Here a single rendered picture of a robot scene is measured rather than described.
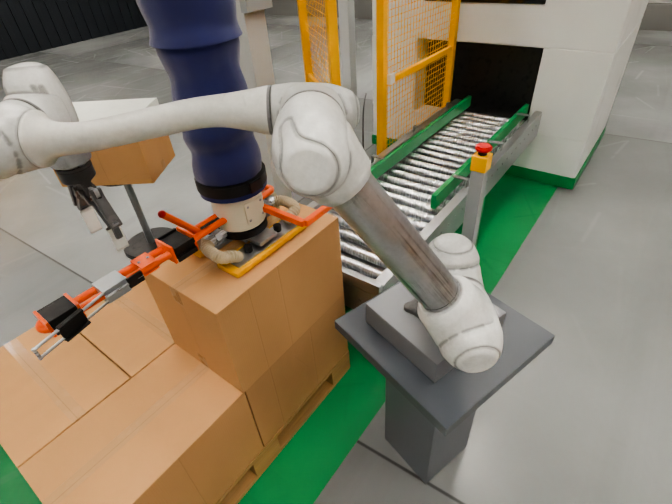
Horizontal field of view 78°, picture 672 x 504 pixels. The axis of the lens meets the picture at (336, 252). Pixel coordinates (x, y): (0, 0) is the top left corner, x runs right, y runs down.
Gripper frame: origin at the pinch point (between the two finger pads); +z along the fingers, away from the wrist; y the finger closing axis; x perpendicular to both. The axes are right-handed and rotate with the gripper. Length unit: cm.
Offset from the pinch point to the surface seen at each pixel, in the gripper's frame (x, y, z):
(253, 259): -33.3, -12.2, 24.9
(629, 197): -326, -99, 122
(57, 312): 18.6, -1.1, 11.6
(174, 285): -11.8, 2.2, 27.5
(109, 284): 5.3, -1.0, 12.4
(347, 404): -55, -29, 122
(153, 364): 0, 19, 68
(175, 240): -16.7, 0.8, 12.2
